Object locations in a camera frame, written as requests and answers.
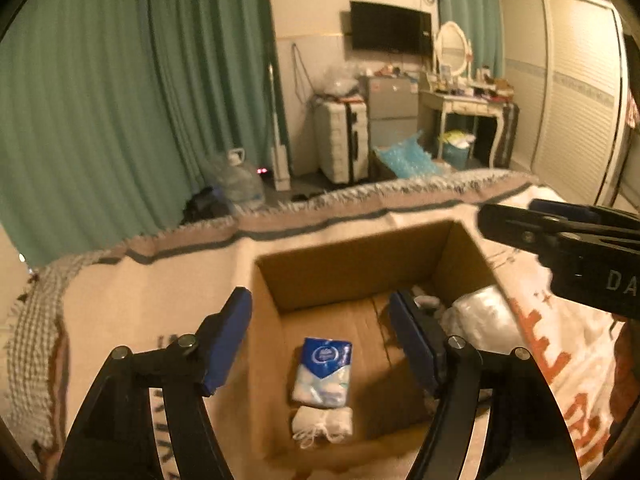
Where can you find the white sliding wardrobe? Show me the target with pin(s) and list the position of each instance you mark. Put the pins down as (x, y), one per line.
(565, 90)

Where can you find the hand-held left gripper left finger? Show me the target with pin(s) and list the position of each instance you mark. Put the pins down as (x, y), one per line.
(227, 342)

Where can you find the blue white tissue pack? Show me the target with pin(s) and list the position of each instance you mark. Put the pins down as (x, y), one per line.
(322, 370)

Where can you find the narrow green curtain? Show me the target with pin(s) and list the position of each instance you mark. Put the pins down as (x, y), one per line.
(467, 5)

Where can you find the black wall television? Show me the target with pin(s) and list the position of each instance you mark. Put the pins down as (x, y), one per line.
(390, 27)

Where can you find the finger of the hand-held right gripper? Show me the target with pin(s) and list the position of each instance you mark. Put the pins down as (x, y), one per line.
(565, 209)
(510, 225)

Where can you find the blue waste bin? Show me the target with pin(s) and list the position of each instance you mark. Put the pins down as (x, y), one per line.
(457, 152)

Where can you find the white oval mirror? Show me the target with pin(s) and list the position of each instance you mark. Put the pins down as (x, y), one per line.
(452, 47)

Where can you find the clear plastic bag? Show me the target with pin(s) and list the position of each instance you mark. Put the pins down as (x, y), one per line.
(342, 80)

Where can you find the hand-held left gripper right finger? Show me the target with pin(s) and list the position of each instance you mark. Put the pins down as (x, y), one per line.
(417, 347)

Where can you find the white dressing table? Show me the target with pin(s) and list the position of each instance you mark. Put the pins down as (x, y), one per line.
(462, 110)

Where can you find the white plastic bag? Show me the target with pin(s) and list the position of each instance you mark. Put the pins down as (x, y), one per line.
(485, 317)

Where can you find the wide green curtain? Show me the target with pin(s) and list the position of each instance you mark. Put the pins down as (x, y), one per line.
(115, 100)

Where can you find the brown cardboard box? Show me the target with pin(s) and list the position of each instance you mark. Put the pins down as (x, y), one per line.
(345, 310)

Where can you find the white suitcase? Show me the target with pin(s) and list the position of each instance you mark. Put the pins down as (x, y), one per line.
(342, 137)

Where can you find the cream printed blanket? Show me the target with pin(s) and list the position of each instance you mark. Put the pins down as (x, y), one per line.
(150, 300)

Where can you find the large clear water jug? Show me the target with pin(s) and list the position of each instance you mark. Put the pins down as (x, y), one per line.
(239, 180)

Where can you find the small grey white item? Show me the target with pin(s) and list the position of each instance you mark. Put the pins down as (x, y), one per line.
(426, 301)

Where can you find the dark bag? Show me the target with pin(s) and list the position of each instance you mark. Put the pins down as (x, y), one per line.
(205, 205)

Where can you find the grey small fridge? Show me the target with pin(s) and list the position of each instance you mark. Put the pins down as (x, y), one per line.
(392, 107)

